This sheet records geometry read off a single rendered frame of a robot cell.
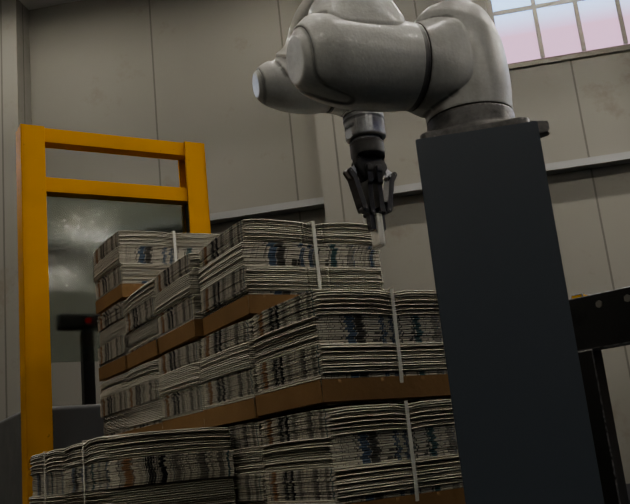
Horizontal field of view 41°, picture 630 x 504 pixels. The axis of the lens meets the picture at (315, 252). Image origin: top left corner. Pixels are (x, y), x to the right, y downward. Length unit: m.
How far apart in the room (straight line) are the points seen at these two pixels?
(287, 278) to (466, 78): 0.72
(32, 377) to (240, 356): 1.37
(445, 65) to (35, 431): 2.15
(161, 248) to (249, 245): 0.91
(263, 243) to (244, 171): 5.44
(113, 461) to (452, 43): 1.08
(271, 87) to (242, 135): 5.73
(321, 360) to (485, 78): 0.60
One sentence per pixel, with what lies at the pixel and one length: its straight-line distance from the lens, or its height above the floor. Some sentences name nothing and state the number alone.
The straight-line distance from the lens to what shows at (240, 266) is 1.97.
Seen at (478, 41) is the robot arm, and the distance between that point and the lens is 1.53.
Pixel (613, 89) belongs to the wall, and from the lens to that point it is 7.51.
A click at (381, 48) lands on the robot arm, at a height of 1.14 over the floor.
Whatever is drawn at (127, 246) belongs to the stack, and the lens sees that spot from 2.81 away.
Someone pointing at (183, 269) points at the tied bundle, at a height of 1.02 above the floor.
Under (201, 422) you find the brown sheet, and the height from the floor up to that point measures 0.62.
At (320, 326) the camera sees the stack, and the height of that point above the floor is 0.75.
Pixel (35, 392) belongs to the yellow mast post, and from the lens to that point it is 3.19.
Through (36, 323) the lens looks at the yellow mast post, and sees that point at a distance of 3.23.
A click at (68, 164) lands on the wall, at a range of 8.01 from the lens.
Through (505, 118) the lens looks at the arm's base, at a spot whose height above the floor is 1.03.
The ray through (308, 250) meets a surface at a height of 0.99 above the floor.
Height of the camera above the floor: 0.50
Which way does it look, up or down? 14 degrees up
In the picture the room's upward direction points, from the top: 6 degrees counter-clockwise
